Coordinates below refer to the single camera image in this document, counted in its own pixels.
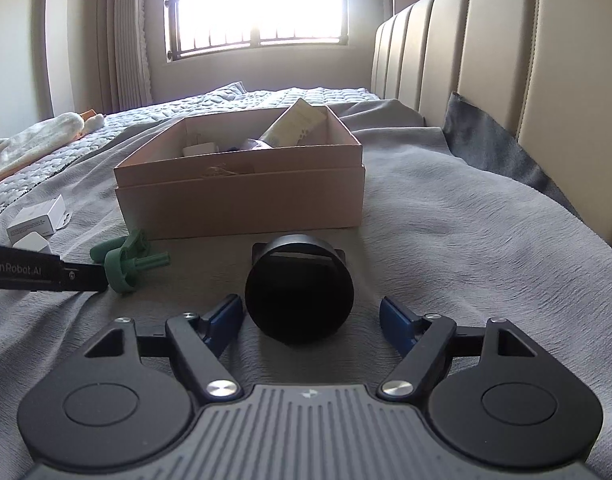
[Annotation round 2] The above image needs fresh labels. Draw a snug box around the pink cardboard box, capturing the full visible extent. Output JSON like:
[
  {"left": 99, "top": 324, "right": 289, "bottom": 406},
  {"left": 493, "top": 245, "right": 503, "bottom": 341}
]
[{"left": 114, "top": 106, "right": 366, "bottom": 240}]

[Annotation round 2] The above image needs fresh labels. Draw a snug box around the beige curtain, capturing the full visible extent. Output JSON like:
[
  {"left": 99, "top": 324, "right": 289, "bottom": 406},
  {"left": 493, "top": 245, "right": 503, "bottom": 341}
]
[{"left": 97, "top": 0, "right": 153, "bottom": 113}]

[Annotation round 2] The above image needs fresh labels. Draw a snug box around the white travel plug adapter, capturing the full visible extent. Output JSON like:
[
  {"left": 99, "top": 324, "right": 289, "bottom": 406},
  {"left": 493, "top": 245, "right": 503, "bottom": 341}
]
[{"left": 182, "top": 142, "right": 219, "bottom": 157}]

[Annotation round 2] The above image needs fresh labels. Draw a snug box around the grey blanket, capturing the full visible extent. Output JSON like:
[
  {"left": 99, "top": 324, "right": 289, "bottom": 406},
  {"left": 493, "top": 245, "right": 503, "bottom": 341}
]
[{"left": 0, "top": 101, "right": 612, "bottom": 479}]

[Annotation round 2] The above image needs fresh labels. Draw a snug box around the white plush towel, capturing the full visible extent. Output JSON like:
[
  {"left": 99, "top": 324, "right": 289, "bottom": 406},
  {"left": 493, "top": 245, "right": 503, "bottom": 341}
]
[{"left": 0, "top": 110, "right": 105, "bottom": 181}]

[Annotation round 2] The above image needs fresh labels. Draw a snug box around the quilted white mattress cover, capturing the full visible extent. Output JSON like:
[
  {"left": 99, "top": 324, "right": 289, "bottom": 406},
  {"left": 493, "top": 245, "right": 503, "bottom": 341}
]
[{"left": 0, "top": 81, "right": 382, "bottom": 221}]

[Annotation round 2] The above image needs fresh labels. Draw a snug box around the white rectangular product box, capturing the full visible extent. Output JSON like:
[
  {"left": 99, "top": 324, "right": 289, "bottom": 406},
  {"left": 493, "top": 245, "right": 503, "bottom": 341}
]
[{"left": 7, "top": 195, "right": 71, "bottom": 244}]

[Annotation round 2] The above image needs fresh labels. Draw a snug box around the green plastic crank handle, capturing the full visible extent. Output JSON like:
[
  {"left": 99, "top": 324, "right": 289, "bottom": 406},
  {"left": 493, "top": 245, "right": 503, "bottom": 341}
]
[{"left": 89, "top": 230, "right": 170, "bottom": 294}]

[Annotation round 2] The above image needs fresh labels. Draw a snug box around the barred window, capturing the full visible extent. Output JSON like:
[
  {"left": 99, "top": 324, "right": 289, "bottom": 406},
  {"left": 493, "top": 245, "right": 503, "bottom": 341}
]
[{"left": 164, "top": 0, "right": 348, "bottom": 62}]

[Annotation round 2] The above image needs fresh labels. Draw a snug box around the dark grey pillow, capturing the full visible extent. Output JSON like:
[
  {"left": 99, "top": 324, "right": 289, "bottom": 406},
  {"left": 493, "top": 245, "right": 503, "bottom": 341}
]
[{"left": 443, "top": 92, "right": 580, "bottom": 218}]

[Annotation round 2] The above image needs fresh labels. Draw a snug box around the white usb wall charger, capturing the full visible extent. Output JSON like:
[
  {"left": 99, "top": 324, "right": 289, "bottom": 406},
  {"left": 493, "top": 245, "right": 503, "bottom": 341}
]
[{"left": 12, "top": 232, "right": 51, "bottom": 254}]

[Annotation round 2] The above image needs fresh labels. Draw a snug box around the cream yellow tube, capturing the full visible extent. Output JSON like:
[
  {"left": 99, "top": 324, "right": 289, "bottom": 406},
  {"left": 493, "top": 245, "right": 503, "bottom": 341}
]
[{"left": 258, "top": 99, "right": 327, "bottom": 148}]

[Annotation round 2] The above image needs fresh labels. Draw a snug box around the clear plastic bag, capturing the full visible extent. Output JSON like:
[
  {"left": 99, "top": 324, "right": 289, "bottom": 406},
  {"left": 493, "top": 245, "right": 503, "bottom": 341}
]
[{"left": 228, "top": 139, "right": 272, "bottom": 152}]

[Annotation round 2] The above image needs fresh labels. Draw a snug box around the beige padded headboard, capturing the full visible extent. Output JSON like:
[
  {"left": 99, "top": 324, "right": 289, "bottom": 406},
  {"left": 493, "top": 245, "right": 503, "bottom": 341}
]
[{"left": 371, "top": 0, "right": 612, "bottom": 247}]

